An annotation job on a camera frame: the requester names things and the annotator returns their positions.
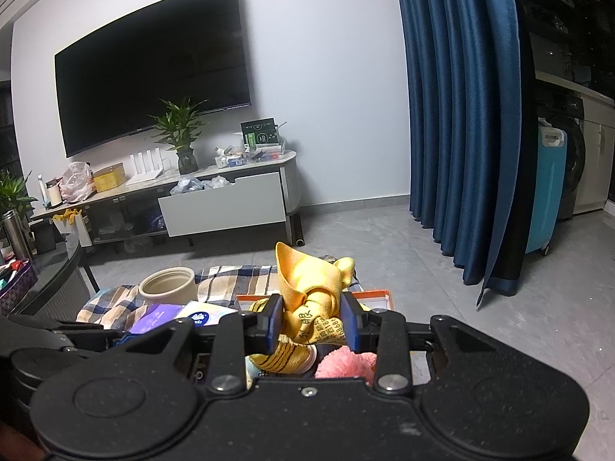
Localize plaid blanket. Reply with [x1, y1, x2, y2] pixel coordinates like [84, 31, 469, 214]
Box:
[76, 264, 362, 335]

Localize yellow satin ribbon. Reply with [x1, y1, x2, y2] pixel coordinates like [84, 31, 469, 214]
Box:
[274, 242, 359, 347]

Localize white paper bag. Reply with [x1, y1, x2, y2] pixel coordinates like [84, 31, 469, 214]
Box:
[51, 208, 95, 249]

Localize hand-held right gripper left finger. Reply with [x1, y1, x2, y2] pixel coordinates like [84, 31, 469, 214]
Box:
[36, 294, 285, 395]

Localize blue and white tissue packet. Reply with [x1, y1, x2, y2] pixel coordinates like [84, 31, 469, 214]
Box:
[180, 300, 241, 328]

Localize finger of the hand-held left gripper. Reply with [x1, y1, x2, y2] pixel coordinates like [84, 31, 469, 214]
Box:
[9, 314, 105, 335]

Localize crumpled clear plastic bags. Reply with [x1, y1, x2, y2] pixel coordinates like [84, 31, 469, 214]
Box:
[168, 175, 236, 197]

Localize white counter cabinet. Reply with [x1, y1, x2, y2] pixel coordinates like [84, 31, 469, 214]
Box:
[535, 69, 615, 215]

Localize blue curtain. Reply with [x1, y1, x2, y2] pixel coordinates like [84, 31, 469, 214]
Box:
[391, 0, 537, 297]

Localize stainless steel bottle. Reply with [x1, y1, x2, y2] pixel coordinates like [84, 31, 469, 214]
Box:
[2, 208, 35, 263]

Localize white jar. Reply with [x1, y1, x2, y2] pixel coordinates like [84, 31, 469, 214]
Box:
[37, 175, 66, 209]

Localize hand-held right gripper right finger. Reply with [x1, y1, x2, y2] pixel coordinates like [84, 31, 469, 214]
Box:
[342, 293, 570, 393]

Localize purple tissue pack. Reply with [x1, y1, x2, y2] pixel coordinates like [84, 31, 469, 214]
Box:
[127, 302, 191, 335]

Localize yellow cardboard box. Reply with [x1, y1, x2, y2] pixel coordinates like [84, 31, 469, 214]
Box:
[92, 163, 128, 193]

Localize pink plastic bag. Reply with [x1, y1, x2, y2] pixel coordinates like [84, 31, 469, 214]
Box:
[58, 161, 95, 204]

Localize tray of small clutter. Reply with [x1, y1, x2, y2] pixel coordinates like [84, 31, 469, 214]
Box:
[213, 143, 287, 169]

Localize large leafy potted plant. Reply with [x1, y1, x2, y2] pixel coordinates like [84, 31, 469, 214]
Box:
[0, 170, 40, 222]

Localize dark washing machine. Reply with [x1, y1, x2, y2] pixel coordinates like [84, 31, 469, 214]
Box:
[535, 91, 587, 222]

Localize yellow striped knit sock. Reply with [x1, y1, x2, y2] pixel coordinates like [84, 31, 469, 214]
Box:
[247, 297, 318, 376]

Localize green and black box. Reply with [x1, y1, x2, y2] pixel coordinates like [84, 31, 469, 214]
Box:
[239, 117, 280, 150]

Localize grey television stand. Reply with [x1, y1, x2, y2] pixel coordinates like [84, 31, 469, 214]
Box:
[29, 149, 308, 251]

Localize black tablet stand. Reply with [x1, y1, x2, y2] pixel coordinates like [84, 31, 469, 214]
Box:
[31, 219, 63, 255]

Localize blue suitcase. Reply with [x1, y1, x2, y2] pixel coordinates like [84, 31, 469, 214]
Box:
[524, 117, 569, 257]

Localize pink knit cloth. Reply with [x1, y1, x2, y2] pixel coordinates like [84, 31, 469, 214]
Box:
[314, 349, 378, 380]

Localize beige round bin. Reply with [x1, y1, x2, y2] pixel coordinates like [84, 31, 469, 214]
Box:
[138, 267, 197, 309]

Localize black glass coffee table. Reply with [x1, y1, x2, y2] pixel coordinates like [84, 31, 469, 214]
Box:
[0, 232, 92, 318]

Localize purple patterned tin box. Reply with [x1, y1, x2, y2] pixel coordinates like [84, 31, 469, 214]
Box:
[0, 259, 40, 314]

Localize white router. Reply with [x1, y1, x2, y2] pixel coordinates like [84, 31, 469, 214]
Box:
[125, 149, 167, 186]

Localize potted plant in dark vase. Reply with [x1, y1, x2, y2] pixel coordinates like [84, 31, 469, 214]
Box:
[148, 96, 209, 176]

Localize white drawer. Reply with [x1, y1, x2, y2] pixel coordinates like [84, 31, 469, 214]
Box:
[157, 171, 288, 238]

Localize wall-mounted black television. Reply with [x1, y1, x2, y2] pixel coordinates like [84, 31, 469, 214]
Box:
[54, 0, 253, 159]

